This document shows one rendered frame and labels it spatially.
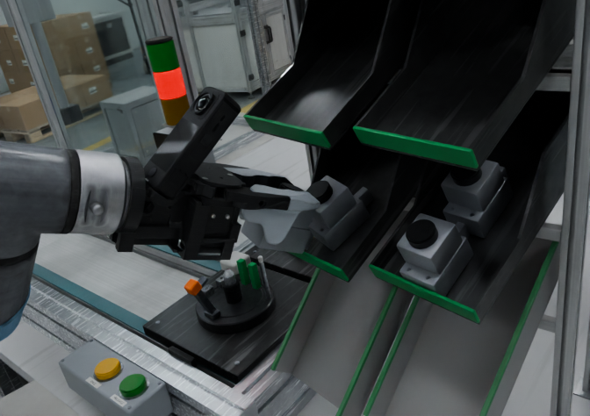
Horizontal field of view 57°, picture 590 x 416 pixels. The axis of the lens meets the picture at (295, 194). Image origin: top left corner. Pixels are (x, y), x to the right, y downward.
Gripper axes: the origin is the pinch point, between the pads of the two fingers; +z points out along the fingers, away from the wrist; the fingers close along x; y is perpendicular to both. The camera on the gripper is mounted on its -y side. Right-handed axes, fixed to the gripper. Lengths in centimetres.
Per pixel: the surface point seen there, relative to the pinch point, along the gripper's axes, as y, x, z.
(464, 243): -1.0, 16.1, 9.7
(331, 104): -10.1, 0.5, 0.8
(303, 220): 3.0, 2.2, 0.2
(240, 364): 32.7, -11.6, 7.2
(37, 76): 10, -103, -11
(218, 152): 29, -124, 55
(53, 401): 56, -37, -12
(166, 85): -1.9, -47.4, 0.9
